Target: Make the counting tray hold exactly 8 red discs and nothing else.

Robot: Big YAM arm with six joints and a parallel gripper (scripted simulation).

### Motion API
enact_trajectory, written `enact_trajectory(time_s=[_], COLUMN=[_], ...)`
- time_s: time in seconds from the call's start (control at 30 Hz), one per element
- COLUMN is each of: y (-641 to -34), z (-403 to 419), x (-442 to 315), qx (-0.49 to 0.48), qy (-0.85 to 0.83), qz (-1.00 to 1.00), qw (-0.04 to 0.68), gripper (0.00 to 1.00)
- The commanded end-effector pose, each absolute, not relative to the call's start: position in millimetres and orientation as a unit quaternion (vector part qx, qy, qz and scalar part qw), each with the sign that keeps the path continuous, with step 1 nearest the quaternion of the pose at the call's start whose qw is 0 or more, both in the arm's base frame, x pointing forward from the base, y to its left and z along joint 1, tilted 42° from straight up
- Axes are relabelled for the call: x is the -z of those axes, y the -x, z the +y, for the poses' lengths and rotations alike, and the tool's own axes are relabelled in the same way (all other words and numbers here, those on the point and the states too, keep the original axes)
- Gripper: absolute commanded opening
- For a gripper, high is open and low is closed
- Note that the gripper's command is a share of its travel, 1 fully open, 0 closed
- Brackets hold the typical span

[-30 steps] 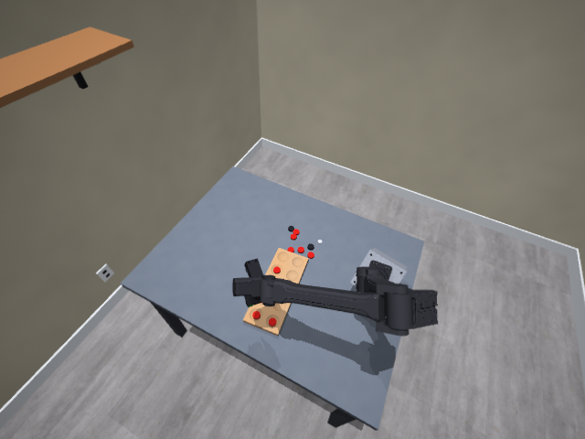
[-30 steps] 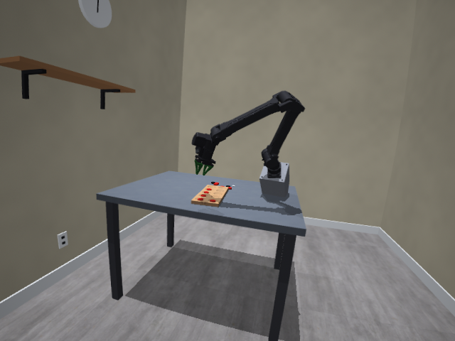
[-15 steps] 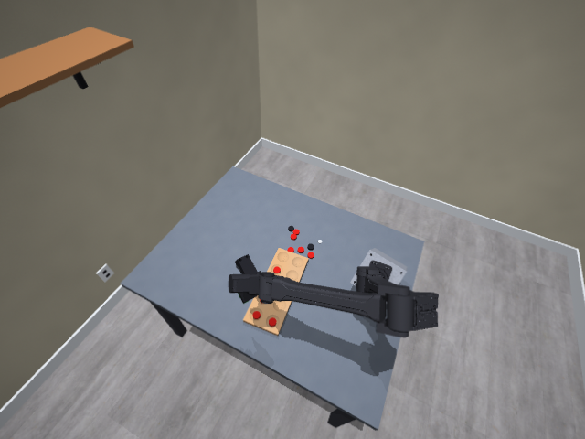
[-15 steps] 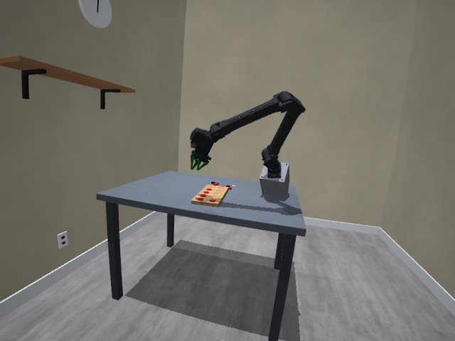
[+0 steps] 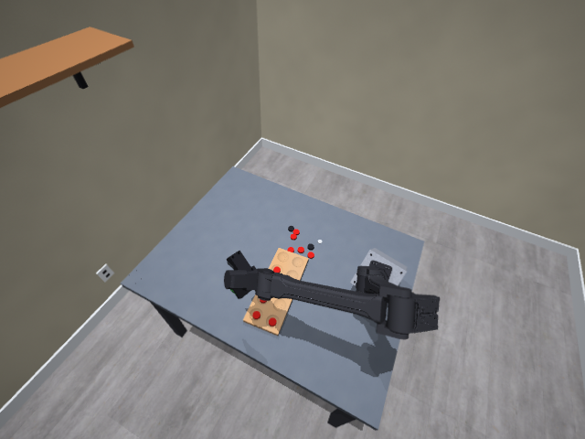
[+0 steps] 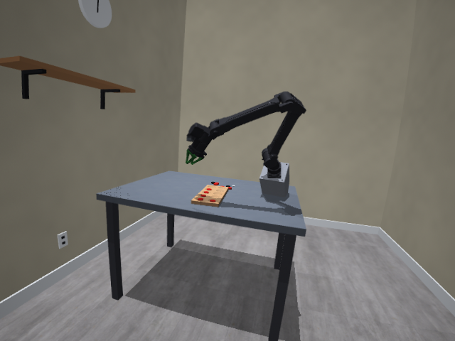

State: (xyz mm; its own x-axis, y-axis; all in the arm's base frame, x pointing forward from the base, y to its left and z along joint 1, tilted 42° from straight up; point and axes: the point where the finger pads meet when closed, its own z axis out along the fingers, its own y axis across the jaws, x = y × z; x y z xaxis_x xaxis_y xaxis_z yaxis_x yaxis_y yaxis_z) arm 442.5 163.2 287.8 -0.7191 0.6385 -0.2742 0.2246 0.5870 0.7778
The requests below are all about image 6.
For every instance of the tan tray with round pockets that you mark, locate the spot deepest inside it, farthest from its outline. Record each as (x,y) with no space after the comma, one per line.
(217,193)

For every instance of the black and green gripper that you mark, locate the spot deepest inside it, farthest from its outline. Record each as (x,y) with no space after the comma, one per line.
(198,152)

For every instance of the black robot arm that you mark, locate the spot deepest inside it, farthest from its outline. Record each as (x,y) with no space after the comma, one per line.
(289,104)

